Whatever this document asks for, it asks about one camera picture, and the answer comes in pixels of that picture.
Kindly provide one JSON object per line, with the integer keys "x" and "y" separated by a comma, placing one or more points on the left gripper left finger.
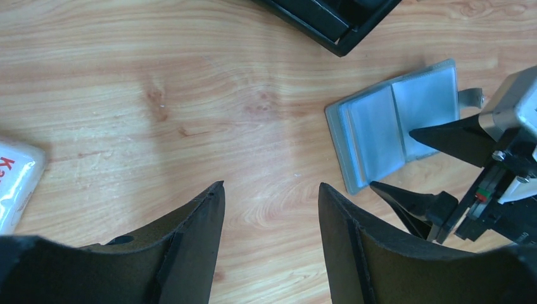
{"x": 170, "y": 260}

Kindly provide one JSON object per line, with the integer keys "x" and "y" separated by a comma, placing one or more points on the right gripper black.
{"x": 501, "y": 199}

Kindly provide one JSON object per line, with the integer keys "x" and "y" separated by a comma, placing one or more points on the white pink card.
{"x": 22, "y": 166}

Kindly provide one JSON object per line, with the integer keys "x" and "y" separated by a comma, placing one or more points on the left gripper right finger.
{"x": 371, "y": 261}

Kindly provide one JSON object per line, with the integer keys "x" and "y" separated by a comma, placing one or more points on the black organizer tray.
{"x": 337, "y": 25}

